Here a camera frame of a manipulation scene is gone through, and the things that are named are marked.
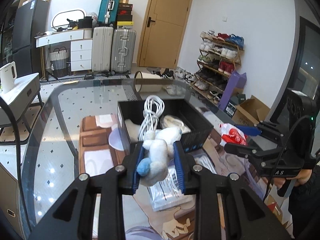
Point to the striped basket bag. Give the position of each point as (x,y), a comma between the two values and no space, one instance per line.
(59,60)

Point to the anime print table mat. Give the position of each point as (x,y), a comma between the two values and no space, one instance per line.
(162,211)

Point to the white dressing desk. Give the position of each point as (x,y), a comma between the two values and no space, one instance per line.
(64,36)

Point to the brown cardboard box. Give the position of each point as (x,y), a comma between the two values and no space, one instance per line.
(250,112)

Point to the red and white packet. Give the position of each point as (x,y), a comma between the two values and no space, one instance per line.
(231,134)

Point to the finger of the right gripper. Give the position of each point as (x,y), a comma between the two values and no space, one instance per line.
(249,130)
(252,154)

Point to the black refrigerator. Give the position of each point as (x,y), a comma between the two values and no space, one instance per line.
(30,20)

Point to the white grey side table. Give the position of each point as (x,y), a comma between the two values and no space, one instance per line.
(22,95)

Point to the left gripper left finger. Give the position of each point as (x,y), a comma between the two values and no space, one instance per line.
(72,215)

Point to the purple paper bag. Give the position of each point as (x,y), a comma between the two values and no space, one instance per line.
(236,82)

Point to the person's right hand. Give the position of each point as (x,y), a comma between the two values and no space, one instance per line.
(301,178)

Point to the wooden door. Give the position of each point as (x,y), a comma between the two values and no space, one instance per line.
(162,34)

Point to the silver suitcase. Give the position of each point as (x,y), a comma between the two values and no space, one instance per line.
(123,46)

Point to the white drawer unit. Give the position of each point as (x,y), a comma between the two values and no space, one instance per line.
(81,55)

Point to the oval vanity mirror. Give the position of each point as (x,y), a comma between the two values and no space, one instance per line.
(66,18)

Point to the wooden shoe rack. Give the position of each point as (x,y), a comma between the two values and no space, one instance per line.
(220,55)

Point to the white plush toy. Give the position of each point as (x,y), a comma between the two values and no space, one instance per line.
(158,151)

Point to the black cardboard box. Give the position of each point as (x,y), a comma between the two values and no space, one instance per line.
(177,112)

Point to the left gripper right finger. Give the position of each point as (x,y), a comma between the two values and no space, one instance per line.
(212,194)

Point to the stacked shoe boxes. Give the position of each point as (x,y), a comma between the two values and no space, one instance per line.
(124,15)

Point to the teal suitcase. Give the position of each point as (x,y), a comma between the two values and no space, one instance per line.
(108,11)

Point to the green and white pouch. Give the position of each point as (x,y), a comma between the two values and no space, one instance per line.
(167,194)

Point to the white electric kettle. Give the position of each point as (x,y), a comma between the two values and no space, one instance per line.
(8,76)

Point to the white suitcase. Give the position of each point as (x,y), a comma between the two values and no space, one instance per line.
(101,48)

